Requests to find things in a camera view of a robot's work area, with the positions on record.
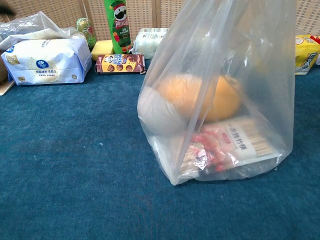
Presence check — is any clear plastic shopping bag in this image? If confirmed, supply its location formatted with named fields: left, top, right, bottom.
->
left=136, top=0, right=297, bottom=186

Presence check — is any crumpled clear bag with items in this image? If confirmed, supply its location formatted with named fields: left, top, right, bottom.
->
left=0, top=11, right=86, bottom=51

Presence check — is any yellow snack package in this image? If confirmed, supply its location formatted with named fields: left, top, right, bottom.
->
left=294, top=34, right=320, bottom=76

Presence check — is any yellow plush toy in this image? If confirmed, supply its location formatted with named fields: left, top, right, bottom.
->
left=137, top=73, right=243, bottom=136

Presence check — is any red snack packet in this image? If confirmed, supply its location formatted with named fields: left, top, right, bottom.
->
left=191, top=126, right=241, bottom=173

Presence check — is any Hello Panda biscuit box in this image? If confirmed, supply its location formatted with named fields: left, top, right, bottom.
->
left=95, top=53, right=146, bottom=75

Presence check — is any long white paper roll pack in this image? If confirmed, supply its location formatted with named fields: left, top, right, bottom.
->
left=129, top=27, right=171, bottom=60

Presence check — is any yellow sponge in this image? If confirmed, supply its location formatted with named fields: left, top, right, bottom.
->
left=90, top=40, right=115, bottom=62

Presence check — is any bamboo chopsticks pack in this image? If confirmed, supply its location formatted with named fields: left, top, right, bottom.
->
left=178, top=117, right=283, bottom=176

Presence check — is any green Pringles can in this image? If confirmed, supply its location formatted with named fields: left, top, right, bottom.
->
left=103, top=0, right=133, bottom=55

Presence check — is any blue felt table cover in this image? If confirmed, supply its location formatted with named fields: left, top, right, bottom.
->
left=0, top=49, right=320, bottom=240

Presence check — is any white blue tissue pack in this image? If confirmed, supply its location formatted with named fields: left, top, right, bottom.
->
left=1, top=37, right=93, bottom=86

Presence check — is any rattan folding screen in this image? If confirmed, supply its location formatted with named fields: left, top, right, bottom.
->
left=0, top=0, right=320, bottom=42

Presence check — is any wooden board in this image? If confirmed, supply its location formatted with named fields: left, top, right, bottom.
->
left=0, top=80, right=16, bottom=96

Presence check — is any brown capybara plush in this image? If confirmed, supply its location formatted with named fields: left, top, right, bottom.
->
left=0, top=58, right=10, bottom=83

